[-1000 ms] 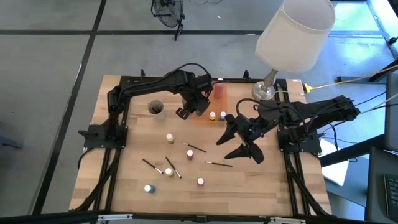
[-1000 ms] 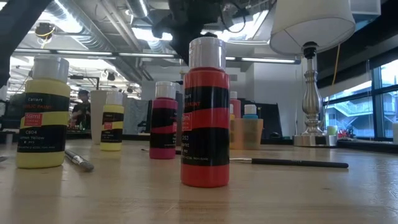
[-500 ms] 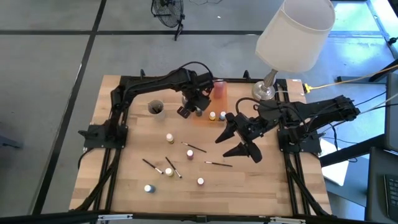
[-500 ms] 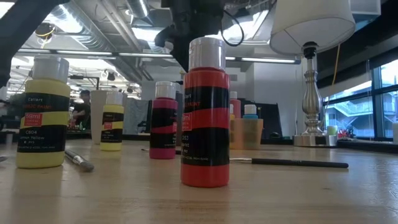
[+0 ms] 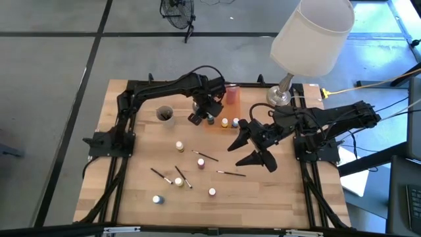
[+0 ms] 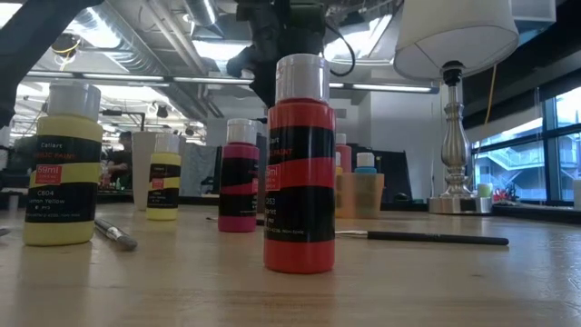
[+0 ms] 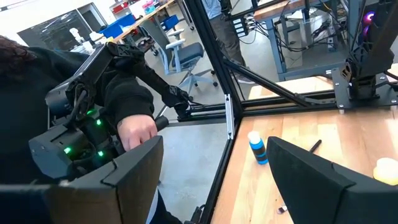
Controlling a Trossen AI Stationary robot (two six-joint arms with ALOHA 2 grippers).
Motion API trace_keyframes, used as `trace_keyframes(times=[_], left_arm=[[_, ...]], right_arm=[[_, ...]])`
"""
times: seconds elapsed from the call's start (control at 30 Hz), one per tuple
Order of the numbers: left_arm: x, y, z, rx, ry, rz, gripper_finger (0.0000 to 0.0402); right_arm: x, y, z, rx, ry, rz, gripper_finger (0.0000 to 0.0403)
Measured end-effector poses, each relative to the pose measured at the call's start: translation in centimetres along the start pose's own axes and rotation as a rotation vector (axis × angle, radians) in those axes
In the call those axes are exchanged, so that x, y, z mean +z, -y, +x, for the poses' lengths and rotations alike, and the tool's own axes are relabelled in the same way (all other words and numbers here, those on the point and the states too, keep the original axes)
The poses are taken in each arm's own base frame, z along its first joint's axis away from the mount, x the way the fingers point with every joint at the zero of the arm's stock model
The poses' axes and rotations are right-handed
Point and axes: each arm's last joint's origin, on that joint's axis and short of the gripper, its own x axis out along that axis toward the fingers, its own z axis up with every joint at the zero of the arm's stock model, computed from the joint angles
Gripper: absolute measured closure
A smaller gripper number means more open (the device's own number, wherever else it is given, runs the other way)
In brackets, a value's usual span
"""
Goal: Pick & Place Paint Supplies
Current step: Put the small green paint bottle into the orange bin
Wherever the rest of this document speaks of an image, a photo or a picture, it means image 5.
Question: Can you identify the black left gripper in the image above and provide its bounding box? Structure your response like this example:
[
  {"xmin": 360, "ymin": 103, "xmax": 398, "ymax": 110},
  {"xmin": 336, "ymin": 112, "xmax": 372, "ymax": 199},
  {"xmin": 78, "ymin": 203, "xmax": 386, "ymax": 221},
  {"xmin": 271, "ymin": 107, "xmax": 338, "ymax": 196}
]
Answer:
[{"xmin": 187, "ymin": 86, "xmax": 228, "ymax": 126}]

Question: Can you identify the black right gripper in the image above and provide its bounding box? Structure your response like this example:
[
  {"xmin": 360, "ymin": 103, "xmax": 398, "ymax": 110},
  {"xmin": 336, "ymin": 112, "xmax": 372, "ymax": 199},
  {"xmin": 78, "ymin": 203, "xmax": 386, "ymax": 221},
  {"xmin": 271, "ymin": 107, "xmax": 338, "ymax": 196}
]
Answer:
[{"xmin": 227, "ymin": 120, "xmax": 284, "ymax": 172}]

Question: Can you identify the tall coral paint bottle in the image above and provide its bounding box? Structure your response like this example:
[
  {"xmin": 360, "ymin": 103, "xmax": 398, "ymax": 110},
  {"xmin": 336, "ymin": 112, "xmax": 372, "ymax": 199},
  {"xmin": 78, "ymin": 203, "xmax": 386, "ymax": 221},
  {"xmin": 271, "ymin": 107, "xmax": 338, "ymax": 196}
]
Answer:
[{"xmin": 225, "ymin": 86, "xmax": 239, "ymax": 105}]

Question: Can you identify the orange translucent bin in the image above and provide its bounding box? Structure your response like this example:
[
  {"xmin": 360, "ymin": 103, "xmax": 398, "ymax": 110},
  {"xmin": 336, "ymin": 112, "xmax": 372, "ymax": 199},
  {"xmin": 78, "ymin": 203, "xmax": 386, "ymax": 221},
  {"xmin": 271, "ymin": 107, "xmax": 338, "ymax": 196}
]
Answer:
[{"xmin": 203, "ymin": 84, "xmax": 243, "ymax": 132}]

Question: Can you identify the white paper cup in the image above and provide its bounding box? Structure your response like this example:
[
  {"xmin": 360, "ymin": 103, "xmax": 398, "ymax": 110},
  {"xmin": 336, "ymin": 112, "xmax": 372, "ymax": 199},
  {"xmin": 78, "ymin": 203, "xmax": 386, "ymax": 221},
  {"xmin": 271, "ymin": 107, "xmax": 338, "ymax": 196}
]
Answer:
[{"xmin": 156, "ymin": 105, "xmax": 176, "ymax": 128}]

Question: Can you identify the black floor fan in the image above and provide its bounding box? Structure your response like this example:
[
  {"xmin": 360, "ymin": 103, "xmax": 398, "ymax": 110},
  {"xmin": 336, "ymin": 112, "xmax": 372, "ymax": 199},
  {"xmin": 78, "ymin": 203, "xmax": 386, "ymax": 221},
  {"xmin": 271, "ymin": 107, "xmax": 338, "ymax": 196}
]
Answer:
[{"xmin": 159, "ymin": 0, "xmax": 197, "ymax": 44}]

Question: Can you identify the white sheet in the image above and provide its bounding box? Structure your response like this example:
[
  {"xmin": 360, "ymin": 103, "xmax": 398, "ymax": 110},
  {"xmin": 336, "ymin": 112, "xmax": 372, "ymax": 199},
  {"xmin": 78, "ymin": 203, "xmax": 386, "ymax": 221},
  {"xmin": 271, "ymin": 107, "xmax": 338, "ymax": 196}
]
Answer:
[{"xmin": 337, "ymin": 146, "xmax": 370, "ymax": 198}]

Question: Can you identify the silver lamp with white shade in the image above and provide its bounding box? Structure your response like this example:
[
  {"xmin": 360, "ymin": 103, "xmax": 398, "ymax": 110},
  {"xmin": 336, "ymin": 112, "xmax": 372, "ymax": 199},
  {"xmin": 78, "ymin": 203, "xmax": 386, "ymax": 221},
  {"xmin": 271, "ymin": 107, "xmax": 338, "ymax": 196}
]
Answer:
[{"xmin": 265, "ymin": 0, "xmax": 356, "ymax": 107}]

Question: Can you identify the black desk support bar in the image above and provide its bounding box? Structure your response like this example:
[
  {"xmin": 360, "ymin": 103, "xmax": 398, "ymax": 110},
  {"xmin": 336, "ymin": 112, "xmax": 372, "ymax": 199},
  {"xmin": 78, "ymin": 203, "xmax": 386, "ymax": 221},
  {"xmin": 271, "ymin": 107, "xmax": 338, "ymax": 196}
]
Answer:
[{"xmin": 338, "ymin": 142, "xmax": 409, "ymax": 177}]

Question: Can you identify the dark grey desk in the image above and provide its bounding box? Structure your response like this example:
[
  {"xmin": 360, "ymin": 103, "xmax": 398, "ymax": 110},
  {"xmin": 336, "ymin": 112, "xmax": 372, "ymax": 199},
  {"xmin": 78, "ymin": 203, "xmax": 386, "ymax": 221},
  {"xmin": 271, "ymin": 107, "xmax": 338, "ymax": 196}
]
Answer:
[{"xmin": 386, "ymin": 76, "xmax": 421, "ymax": 237}]

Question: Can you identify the black keyboard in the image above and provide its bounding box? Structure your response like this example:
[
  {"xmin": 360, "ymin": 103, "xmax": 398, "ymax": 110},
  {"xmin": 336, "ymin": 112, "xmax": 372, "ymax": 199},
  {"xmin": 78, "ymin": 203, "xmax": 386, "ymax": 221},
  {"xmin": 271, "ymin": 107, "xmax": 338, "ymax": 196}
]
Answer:
[{"xmin": 406, "ymin": 184, "xmax": 421, "ymax": 236}]

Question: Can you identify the silver frame bracket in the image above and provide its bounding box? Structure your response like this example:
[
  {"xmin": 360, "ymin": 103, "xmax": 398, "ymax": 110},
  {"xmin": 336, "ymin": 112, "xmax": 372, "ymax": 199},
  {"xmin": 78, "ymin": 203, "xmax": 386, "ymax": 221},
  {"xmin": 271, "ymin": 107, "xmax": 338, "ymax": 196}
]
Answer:
[
  {"xmin": 284, "ymin": 229, "xmax": 325, "ymax": 237},
  {"xmin": 103, "ymin": 226, "xmax": 141, "ymax": 235}
]

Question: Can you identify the yellow extension cord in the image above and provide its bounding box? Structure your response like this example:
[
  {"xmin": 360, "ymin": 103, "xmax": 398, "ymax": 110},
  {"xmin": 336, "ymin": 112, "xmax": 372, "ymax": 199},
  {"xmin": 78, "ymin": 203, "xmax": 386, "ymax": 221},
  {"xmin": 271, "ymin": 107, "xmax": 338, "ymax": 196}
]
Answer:
[{"xmin": 320, "ymin": 67, "xmax": 421, "ymax": 99}]

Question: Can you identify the black cable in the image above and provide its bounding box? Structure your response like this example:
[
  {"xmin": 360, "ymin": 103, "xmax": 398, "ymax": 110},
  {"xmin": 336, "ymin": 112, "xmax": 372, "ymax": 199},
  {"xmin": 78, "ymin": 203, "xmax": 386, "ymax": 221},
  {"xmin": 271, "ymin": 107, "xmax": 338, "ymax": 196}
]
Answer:
[{"xmin": 374, "ymin": 96, "xmax": 421, "ymax": 115}]

